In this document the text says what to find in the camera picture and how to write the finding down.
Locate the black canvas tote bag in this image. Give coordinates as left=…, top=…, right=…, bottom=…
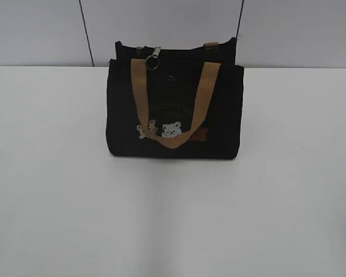
left=106, top=38, right=245, bottom=160

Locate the silver zipper pull with ring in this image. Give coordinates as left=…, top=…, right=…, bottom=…
left=145, top=47, right=161, bottom=71

